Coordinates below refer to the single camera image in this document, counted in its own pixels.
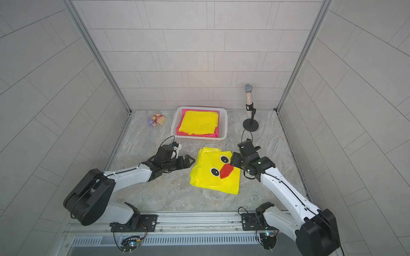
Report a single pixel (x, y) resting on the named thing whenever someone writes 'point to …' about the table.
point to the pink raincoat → (217, 129)
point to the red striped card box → (159, 118)
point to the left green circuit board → (130, 243)
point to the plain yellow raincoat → (196, 122)
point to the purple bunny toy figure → (151, 122)
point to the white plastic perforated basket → (223, 132)
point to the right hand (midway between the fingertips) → (233, 159)
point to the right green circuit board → (268, 239)
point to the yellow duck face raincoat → (212, 170)
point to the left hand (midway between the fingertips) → (192, 160)
